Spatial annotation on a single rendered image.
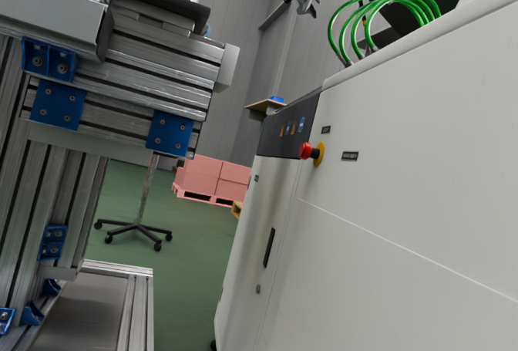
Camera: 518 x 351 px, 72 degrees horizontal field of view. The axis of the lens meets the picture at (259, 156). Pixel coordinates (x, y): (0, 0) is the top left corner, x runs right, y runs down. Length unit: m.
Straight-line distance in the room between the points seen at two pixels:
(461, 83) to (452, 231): 0.15
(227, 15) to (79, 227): 10.60
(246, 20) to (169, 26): 10.72
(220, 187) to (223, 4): 7.01
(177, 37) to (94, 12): 0.19
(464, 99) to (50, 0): 0.62
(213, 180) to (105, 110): 4.82
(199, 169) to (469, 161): 5.26
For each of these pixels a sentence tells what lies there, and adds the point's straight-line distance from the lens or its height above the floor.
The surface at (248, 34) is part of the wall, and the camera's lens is 11.43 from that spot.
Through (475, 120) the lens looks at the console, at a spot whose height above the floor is 0.84.
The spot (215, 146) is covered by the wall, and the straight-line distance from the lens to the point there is 10.77.
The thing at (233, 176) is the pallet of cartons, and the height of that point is 0.49.
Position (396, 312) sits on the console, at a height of 0.64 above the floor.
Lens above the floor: 0.75
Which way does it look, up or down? 1 degrees up
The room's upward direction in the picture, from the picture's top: 14 degrees clockwise
